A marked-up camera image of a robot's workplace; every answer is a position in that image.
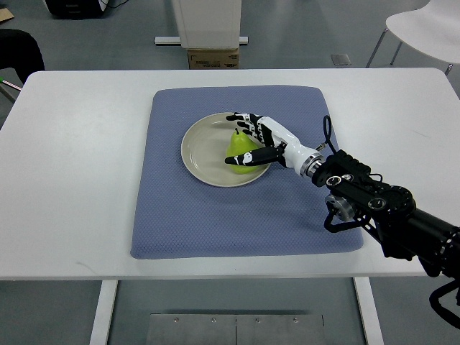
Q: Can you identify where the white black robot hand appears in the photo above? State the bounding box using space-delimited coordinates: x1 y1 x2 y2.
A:
225 113 325 178

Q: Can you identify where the green pear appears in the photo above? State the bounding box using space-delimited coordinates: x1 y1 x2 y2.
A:
226 128 262 175

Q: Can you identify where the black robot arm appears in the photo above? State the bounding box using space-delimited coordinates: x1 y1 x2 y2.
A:
312 149 459 328

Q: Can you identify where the beige round plate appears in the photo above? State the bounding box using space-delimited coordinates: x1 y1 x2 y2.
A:
181 113 270 188

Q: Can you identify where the grey floor plate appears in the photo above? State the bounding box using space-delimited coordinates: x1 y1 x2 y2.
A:
331 54 351 66

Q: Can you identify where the cardboard box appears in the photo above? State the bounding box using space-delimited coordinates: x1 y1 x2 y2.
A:
188 48 239 70

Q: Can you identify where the blue textured mat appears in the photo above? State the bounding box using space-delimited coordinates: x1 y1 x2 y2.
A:
131 86 363 259

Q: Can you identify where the white table leg right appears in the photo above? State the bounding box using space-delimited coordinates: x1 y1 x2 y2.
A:
353 277 384 345

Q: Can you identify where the white table leg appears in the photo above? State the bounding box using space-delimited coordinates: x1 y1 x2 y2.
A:
353 277 384 345
89 280 118 345

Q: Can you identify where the white chair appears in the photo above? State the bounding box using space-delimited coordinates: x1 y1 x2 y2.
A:
366 0 459 75

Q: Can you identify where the black device on floor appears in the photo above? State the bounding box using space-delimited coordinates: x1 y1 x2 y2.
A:
43 0 107 19

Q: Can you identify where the white table leg left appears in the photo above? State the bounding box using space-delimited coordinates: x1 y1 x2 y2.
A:
89 280 118 345

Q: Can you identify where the person in black clothes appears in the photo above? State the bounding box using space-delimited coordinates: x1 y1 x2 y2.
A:
1 29 45 84

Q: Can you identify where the white pedestal column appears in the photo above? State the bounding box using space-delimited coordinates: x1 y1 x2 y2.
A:
155 0 249 50

